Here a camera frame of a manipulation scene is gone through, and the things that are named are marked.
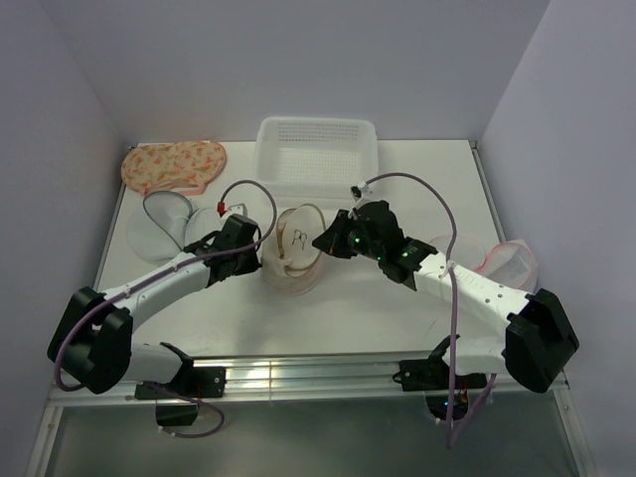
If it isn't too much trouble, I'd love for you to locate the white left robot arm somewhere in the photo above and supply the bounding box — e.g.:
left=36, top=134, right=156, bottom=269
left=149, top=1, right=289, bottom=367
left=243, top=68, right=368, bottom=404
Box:
left=47, top=214, right=262, bottom=397

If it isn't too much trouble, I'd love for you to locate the floral orange laundry bag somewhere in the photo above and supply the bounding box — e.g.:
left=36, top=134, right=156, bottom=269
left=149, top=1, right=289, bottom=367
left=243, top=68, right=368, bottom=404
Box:
left=120, top=140, right=228, bottom=197

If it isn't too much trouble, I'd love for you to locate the white plastic laundry basket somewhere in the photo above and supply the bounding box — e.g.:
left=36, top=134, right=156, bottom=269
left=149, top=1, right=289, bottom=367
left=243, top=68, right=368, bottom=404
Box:
left=252, top=116, right=380, bottom=200

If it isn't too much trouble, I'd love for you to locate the tan-trimmed white laundry bag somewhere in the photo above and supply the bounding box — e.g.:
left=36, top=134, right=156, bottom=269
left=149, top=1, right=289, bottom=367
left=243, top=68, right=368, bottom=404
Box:
left=261, top=203, right=326, bottom=296

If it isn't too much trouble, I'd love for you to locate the pink-trimmed white laundry bag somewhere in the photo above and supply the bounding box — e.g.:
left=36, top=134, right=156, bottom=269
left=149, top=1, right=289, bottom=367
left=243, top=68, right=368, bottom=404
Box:
left=449, top=236, right=539, bottom=292

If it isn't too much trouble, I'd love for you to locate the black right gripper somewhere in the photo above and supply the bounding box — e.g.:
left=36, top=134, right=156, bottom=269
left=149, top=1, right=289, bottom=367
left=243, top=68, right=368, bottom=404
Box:
left=313, top=209, right=385, bottom=260

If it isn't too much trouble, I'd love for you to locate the grey-trimmed white laundry bag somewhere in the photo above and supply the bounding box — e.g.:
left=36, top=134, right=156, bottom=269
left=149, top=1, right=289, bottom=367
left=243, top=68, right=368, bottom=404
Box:
left=126, top=191, right=222, bottom=265

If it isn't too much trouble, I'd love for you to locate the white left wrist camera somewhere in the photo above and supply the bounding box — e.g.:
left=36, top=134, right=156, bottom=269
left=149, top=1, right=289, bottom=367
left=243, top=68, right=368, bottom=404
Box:
left=217, top=202, right=248, bottom=220

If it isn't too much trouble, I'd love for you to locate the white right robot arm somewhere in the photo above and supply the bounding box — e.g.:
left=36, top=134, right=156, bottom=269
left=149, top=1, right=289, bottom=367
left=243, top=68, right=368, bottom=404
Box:
left=312, top=201, right=579, bottom=394

